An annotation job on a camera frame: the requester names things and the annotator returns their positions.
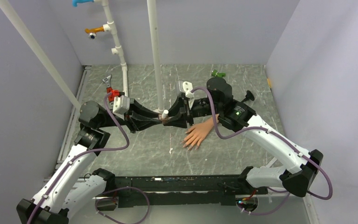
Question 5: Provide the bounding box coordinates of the white PVC pipe frame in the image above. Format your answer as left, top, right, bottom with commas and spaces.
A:
0, 0, 164, 114

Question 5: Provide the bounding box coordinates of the mannequin hand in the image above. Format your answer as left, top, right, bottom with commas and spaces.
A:
182, 117, 214, 150

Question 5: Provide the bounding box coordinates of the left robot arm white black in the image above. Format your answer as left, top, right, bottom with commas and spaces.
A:
16, 96, 168, 224

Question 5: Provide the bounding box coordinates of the red adjustable wrench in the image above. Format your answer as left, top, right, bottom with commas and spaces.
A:
102, 75, 113, 93

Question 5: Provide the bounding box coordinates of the glitter nail polish bottle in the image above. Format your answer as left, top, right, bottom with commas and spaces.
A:
158, 114, 169, 125

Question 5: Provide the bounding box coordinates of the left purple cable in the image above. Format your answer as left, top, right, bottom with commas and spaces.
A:
26, 92, 151, 224

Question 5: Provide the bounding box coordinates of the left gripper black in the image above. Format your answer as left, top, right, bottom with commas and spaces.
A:
98, 98, 161, 133

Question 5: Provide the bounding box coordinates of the blue faucet valve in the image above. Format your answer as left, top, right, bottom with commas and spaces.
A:
72, 0, 94, 7

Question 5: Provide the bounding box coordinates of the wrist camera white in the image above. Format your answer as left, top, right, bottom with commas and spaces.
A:
178, 81, 194, 100
107, 90, 130, 115

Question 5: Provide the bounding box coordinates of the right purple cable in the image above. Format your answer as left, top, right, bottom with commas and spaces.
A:
190, 86, 334, 217

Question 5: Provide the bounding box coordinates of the black hand stand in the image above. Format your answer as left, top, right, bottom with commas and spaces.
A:
241, 90, 255, 103

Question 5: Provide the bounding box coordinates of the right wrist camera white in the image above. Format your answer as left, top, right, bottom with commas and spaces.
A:
178, 81, 194, 100

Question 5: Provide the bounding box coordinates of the white nail polish cap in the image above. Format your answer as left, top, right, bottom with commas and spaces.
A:
161, 110, 169, 119

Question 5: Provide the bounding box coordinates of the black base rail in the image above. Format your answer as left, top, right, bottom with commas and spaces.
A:
97, 175, 268, 208

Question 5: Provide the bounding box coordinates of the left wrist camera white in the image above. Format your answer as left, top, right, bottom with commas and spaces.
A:
107, 90, 130, 115

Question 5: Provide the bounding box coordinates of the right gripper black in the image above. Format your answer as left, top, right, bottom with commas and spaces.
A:
163, 97, 221, 129

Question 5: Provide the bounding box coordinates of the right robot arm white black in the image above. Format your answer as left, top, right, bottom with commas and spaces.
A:
158, 77, 323, 197

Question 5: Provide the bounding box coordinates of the green toy flashlight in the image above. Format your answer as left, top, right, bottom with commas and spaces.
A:
211, 70, 226, 77

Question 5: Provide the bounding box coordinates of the purple cable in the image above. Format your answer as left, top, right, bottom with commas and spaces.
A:
26, 92, 151, 224
190, 86, 334, 217

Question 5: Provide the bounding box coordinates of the orange faucet valve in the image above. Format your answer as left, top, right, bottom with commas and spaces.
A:
84, 26, 105, 40

